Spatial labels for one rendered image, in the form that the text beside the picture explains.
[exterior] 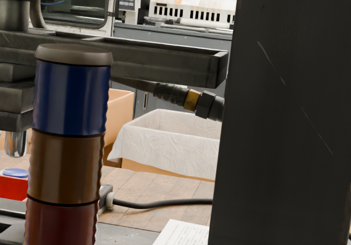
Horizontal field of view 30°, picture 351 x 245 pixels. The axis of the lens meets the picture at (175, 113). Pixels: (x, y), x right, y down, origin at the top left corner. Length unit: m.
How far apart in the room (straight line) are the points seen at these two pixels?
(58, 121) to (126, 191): 0.79
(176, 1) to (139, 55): 4.90
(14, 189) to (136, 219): 0.18
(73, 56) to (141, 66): 0.23
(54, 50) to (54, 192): 0.07
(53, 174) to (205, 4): 5.08
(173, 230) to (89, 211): 0.61
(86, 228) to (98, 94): 0.07
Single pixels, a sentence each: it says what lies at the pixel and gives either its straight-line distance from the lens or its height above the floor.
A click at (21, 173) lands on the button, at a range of 1.03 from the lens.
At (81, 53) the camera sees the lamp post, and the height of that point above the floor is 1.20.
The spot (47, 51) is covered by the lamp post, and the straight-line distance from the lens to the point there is 0.32.
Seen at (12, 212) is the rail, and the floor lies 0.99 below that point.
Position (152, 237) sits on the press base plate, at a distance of 0.91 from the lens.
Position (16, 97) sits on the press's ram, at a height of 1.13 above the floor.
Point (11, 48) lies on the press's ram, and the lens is 0.58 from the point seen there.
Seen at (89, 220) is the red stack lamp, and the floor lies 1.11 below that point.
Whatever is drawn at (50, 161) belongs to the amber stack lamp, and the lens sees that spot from 0.33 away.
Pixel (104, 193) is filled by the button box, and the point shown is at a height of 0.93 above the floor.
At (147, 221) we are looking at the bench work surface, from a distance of 0.97.
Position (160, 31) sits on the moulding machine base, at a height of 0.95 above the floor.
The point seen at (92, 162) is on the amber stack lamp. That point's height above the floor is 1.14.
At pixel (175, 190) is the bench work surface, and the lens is 1.13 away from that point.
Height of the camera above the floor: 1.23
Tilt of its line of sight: 10 degrees down
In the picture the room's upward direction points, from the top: 6 degrees clockwise
